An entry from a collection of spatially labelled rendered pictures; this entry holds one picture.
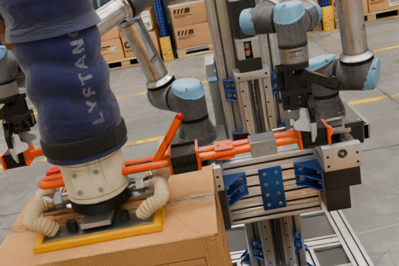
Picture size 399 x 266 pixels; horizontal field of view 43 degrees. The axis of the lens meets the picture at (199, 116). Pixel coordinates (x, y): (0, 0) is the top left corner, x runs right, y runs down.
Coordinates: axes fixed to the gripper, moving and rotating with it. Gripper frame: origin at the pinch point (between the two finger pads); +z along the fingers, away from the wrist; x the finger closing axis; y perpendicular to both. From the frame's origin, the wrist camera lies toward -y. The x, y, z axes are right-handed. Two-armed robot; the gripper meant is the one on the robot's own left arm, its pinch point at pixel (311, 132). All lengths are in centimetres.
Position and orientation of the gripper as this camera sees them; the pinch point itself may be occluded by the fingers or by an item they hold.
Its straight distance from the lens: 140.5
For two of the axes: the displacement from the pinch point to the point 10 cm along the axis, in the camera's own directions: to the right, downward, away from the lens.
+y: -9.8, 1.8, 0.3
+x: 0.3, 3.1, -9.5
